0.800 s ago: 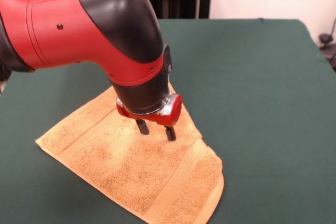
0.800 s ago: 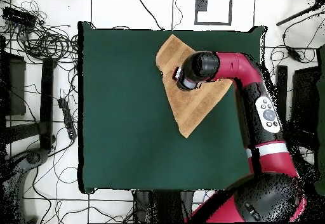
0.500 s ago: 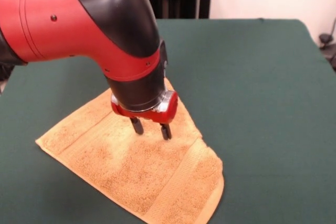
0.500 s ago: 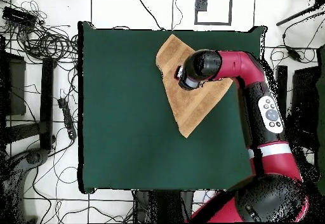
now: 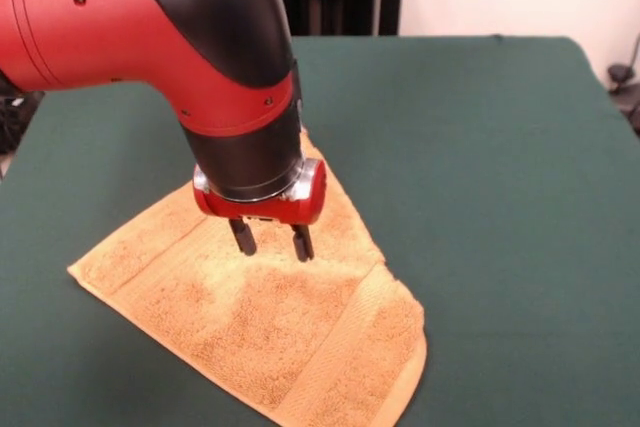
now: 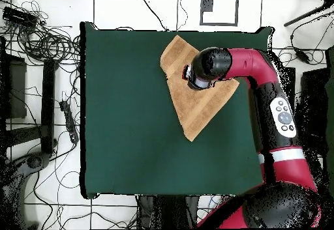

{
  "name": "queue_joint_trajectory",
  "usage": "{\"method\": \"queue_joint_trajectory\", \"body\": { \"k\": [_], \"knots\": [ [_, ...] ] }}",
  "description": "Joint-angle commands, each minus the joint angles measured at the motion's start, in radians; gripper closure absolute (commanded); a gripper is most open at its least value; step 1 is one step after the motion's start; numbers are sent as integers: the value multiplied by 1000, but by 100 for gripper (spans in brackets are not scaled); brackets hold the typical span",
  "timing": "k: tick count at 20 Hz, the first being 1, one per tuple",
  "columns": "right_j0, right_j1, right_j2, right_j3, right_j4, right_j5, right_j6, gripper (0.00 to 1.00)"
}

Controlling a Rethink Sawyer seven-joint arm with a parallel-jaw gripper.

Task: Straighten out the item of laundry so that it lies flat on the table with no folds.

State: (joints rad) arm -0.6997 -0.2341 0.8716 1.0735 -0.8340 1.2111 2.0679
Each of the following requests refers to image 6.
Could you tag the tan towel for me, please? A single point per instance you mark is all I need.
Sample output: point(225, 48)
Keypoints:
point(198, 107)

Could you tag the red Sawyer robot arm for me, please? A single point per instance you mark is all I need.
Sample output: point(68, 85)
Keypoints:
point(261, 68)

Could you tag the black flat panel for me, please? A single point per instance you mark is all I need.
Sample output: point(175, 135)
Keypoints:
point(314, 97)
point(15, 89)

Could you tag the dark green table cloth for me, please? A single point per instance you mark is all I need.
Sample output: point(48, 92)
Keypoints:
point(125, 136)

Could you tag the black power adapter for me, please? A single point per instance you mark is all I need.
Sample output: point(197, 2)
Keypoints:
point(302, 56)

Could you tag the black power strip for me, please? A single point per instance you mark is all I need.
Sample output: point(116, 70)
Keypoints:
point(69, 120)

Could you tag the black rod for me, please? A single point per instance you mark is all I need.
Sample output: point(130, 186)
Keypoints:
point(304, 15)

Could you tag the black stand crossbar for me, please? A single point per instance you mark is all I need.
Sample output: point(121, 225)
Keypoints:
point(23, 136)

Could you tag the black electronics box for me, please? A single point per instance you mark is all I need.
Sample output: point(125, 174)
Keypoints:
point(19, 17)

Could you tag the grey stand base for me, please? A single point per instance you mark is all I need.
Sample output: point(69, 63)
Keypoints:
point(34, 162)

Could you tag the grey square tape frame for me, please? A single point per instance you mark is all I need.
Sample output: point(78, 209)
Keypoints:
point(219, 24)

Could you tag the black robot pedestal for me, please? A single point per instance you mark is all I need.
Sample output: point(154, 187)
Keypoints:
point(169, 211)

